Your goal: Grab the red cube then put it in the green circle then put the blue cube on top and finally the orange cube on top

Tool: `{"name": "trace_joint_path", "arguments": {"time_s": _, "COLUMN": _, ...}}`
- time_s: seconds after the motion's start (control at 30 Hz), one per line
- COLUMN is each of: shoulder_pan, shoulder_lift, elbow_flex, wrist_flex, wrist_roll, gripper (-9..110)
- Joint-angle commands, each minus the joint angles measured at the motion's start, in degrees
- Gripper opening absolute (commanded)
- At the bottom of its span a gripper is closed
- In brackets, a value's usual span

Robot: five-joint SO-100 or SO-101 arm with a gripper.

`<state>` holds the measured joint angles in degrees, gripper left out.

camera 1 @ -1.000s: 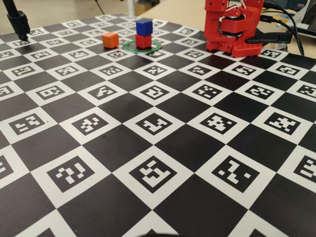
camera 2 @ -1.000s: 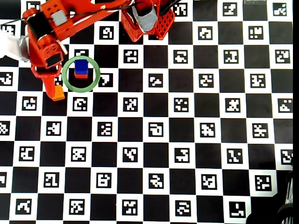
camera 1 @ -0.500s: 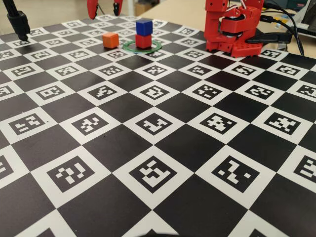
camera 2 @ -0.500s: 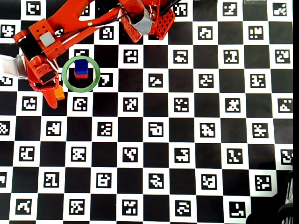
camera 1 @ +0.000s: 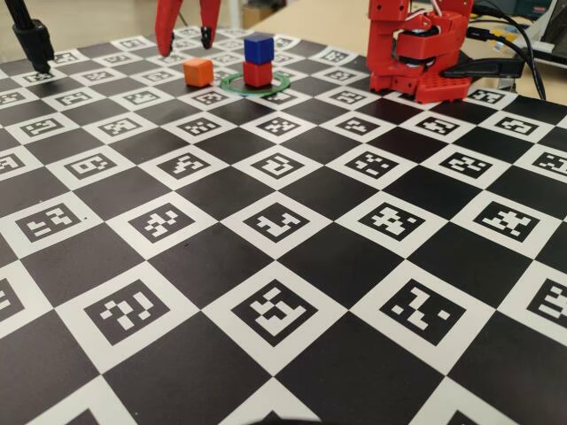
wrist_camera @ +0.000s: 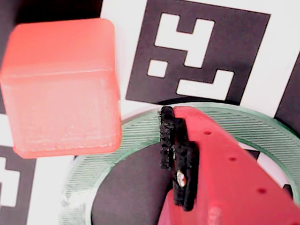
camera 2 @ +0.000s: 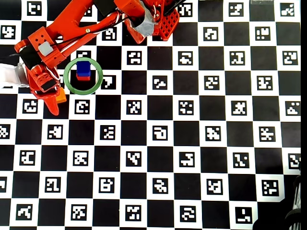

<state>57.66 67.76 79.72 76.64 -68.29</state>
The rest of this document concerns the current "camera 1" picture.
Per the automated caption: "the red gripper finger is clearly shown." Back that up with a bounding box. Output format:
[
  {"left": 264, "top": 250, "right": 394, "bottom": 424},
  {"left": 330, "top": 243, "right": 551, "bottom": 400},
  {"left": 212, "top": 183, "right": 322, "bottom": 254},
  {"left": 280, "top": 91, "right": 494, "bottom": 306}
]
[
  {"left": 198, "top": 0, "right": 222, "bottom": 50},
  {"left": 153, "top": 0, "right": 183, "bottom": 58}
]

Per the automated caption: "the orange cube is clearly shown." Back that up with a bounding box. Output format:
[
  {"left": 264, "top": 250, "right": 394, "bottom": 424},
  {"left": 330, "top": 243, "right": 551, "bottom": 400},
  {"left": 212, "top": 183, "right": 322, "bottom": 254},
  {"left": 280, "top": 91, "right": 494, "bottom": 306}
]
[{"left": 183, "top": 58, "right": 214, "bottom": 88}]

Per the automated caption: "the blue cube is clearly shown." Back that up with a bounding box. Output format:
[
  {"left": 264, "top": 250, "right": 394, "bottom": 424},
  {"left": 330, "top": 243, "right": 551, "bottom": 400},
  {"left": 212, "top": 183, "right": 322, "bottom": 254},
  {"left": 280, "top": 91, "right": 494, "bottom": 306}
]
[{"left": 243, "top": 33, "right": 275, "bottom": 66}]

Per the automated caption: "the red cube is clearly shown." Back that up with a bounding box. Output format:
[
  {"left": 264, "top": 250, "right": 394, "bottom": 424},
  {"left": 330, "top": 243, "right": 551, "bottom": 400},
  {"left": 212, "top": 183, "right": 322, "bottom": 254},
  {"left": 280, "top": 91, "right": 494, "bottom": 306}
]
[{"left": 242, "top": 61, "right": 273, "bottom": 88}]

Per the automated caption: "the black table clamp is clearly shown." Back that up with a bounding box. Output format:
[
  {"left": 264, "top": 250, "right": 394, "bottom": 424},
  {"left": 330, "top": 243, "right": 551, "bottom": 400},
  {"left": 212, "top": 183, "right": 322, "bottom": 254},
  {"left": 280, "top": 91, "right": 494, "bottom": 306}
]
[{"left": 441, "top": 57, "right": 527, "bottom": 81}]

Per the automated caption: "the black white marker board mat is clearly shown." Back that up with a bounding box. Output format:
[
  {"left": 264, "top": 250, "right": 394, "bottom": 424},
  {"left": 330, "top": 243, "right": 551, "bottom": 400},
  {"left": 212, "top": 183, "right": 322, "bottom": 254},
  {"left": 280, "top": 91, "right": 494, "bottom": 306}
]
[{"left": 0, "top": 24, "right": 567, "bottom": 425}]

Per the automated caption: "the dark green case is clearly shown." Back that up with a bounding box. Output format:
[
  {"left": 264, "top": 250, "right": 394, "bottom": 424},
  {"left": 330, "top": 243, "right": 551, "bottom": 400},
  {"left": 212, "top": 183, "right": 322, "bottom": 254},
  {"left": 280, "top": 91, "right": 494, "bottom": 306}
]
[{"left": 513, "top": 0, "right": 558, "bottom": 19}]

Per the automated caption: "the grey laptop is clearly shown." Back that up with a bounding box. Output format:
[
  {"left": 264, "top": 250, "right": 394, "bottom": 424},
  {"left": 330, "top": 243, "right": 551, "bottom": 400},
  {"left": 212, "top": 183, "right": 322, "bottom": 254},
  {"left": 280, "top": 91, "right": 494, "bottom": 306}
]
[{"left": 526, "top": 0, "right": 567, "bottom": 67}]

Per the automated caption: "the green ring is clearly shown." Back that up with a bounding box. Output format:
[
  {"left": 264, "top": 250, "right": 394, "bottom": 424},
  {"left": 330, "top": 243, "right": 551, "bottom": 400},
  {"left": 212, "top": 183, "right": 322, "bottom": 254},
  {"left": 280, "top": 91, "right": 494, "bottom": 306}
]
[{"left": 219, "top": 69, "right": 292, "bottom": 98}]

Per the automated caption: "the black cable with plug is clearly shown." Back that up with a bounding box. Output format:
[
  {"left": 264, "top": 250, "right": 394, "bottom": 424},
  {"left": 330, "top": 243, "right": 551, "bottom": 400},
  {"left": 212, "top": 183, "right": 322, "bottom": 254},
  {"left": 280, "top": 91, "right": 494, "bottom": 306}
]
[{"left": 467, "top": 27, "right": 528, "bottom": 45}]

